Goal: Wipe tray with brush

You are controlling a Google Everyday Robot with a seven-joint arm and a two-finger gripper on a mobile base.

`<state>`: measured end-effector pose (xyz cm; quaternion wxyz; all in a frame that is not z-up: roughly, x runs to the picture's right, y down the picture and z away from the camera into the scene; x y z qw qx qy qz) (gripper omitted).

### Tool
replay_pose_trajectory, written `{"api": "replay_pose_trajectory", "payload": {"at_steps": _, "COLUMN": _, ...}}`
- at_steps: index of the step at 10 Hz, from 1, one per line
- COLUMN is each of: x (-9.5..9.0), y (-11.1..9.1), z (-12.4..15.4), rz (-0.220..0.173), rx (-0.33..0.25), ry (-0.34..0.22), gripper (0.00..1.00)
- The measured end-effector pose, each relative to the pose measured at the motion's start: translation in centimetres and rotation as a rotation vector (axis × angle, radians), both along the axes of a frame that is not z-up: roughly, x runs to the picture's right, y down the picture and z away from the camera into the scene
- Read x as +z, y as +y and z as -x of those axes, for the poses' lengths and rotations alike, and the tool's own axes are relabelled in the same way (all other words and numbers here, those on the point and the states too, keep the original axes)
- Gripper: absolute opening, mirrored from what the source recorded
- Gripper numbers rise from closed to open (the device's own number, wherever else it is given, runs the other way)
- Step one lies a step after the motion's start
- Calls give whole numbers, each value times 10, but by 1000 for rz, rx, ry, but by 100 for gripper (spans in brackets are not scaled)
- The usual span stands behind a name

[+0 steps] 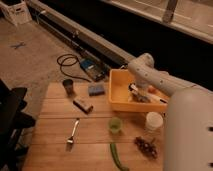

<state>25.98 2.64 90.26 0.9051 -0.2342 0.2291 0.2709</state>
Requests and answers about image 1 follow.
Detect dark metal cup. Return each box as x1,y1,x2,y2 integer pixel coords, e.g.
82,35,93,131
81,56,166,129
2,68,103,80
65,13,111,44
62,79,74,96

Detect dark grape bunch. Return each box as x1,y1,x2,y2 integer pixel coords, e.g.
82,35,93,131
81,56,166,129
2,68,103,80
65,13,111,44
134,137,158,159

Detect yellow plastic tray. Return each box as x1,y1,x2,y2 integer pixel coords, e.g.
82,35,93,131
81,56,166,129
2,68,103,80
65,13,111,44
108,69,167,112

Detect brown rectangular block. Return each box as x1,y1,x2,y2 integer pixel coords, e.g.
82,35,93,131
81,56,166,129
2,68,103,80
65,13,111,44
73,98,93,114

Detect orange object in tray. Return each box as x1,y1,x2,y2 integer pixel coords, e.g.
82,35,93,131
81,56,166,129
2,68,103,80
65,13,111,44
148,85,157,94

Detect black chair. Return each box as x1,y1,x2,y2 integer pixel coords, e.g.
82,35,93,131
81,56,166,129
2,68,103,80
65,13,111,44
0,79,36,171

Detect white storage box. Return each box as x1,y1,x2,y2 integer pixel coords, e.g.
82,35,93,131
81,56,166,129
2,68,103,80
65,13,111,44
0,0,32,26

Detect green plastic cup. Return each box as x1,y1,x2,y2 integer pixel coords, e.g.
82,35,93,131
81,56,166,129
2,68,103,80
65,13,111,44
108,117,122,134

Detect white dish brush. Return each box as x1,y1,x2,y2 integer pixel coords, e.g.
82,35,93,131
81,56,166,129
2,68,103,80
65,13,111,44
129,83,168,104

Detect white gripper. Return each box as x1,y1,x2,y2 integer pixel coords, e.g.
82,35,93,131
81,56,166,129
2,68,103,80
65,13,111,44
131,85,149,102

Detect blue electronic box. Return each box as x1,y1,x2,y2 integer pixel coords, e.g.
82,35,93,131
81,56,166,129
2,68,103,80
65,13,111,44
80,59,106,82

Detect silver metal fork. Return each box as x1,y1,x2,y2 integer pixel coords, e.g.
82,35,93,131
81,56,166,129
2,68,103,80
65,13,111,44
67,118,80,144

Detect white plastic cup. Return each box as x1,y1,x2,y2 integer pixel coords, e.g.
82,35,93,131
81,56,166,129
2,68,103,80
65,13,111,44
145,112,163,131

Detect blue sponge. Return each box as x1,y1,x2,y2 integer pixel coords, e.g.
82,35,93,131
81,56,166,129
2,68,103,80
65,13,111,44
88,85,105,96

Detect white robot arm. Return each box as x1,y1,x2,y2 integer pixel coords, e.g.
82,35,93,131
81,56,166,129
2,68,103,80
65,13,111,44
128,53,213,171

